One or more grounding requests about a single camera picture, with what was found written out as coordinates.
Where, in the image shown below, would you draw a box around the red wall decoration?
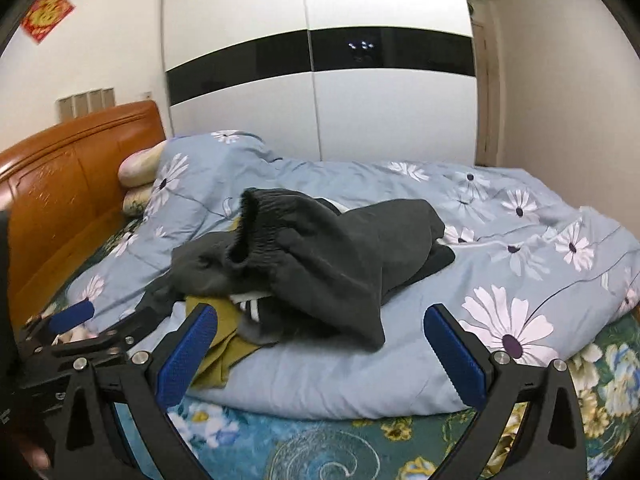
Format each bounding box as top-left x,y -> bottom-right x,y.
20,0 -> 76,45

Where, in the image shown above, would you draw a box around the cream floral pillow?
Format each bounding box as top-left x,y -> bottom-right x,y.
117,144 -> 168,190
122,185 -> 156,218

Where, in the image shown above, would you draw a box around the orange wooden headboard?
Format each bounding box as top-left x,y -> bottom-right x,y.
0,100 -> 167,328

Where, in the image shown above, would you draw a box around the dark grey pants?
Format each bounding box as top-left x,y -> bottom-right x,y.
140,186 -> 456,351

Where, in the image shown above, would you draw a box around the beige wall panel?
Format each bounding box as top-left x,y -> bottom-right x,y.
55,87 -> 117,123

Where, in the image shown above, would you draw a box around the white wardrobe with black band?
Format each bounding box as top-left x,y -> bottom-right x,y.
161,0 -> 478,167

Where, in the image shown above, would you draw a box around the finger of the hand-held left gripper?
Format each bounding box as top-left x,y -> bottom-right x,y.
50,306 -> 162,361
22,299 -> 96,347

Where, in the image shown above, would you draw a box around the black white-striped garment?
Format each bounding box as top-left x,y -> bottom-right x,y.
229,197 -> 351,323

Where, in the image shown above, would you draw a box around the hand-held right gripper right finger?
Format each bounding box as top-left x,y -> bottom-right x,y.
422,302 -> 588,480

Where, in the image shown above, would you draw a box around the olive green garment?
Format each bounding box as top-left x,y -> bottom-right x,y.
185,217 -> 263,391

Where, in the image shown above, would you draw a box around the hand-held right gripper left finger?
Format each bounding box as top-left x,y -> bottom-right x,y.
52,302 -> 221,480

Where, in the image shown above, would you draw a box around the light blue floral duvet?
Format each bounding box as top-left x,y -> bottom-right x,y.
65,130 -> 640,421

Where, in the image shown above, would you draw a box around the teal floral bed sheet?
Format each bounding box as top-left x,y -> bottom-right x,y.
42,220 -> 640,480

